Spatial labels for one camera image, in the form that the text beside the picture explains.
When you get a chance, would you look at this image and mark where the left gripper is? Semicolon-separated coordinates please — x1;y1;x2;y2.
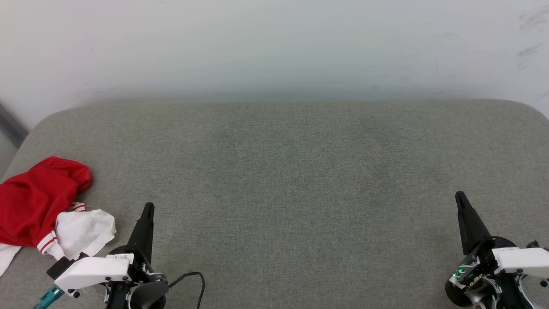
54;203;169;309

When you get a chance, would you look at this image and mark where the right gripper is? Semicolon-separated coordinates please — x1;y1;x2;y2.
445;191;549;309

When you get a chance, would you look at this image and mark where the red and white shirt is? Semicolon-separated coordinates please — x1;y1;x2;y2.
0;156;117;277

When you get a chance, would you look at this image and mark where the grey fabric sofa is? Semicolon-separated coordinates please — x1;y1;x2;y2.
0;100;549;309

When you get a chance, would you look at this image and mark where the thin black cable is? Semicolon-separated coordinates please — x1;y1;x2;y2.
167;272;206;309

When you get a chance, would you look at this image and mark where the teal left camera connector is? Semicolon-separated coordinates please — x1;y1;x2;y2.
33;285;66;309

